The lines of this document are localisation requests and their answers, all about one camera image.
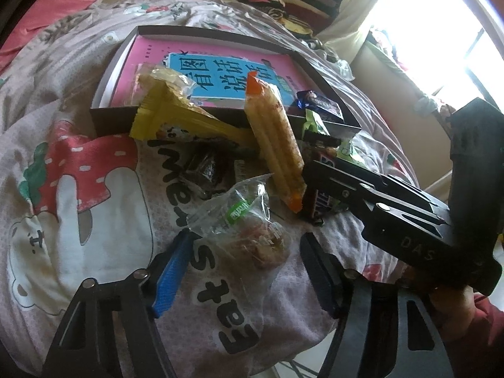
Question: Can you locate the orange-ended cracker packet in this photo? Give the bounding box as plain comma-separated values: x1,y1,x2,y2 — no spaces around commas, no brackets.
243,70,307,215

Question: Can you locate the pink and blue book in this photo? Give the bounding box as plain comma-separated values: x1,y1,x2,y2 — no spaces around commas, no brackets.
108,39,312,109

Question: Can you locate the yellow snack packet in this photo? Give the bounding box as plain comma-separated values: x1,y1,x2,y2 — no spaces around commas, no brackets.
130,63,256,152

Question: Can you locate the window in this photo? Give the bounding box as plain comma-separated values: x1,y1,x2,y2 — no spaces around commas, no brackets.
366,0,504,127

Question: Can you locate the person's right hand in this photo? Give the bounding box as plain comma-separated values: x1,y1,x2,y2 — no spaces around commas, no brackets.
427,283,479,341

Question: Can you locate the blue cookie packet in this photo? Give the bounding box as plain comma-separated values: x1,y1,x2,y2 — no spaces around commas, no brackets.
295,90,345,123

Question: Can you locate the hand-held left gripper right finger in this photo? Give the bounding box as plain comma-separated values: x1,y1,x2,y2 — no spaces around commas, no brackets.
300,232,457,378

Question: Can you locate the person's right forearm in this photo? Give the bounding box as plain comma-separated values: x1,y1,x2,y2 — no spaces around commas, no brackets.
441,293,504,378

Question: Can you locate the shallow cardboard box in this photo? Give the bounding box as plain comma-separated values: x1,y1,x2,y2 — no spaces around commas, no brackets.
90,26,362,142

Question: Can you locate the clear snack packet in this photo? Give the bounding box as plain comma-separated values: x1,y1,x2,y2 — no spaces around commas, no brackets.
187,173,294,270

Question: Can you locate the black snack packet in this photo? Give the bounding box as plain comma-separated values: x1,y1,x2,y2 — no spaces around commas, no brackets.
184,147,234,198

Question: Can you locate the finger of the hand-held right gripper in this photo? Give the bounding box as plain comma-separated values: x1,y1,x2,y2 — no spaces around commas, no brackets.
302,161,450,229
304,133,343,149

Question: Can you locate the brown chocolate bar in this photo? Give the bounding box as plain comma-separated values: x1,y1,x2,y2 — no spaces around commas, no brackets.
298,152,348,225

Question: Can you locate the white plastic bag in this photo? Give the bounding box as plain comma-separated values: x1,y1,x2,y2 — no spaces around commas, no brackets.
325,57,355,81

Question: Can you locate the green snack packet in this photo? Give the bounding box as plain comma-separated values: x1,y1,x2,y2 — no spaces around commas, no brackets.
301,109,367,166

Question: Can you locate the pink duvet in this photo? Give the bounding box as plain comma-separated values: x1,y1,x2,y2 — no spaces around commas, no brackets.
0,0,109,72

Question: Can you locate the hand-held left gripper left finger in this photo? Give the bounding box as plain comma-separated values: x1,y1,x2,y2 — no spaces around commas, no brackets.
41,229,193,378

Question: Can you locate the cream curtain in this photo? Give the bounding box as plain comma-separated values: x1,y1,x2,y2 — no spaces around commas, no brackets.
315,0,445,50

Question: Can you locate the strawberry printed blanket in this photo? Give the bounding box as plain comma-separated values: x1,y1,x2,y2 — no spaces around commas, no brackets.
0,0,418,378

